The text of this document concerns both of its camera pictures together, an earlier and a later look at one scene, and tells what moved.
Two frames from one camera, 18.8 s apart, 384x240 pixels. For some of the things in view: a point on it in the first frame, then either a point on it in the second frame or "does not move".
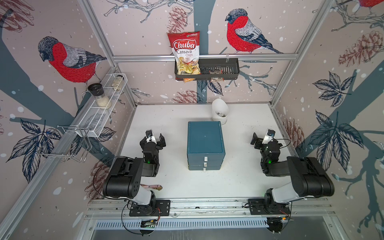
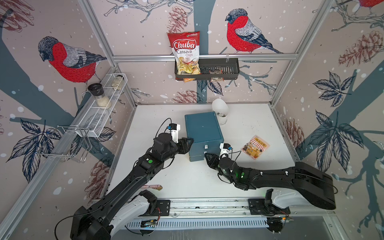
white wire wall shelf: (93, 121) does not move
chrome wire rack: (68, 143) does not move
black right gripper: (259, 141) to (212, 162)
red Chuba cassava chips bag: (186, 47) does not move
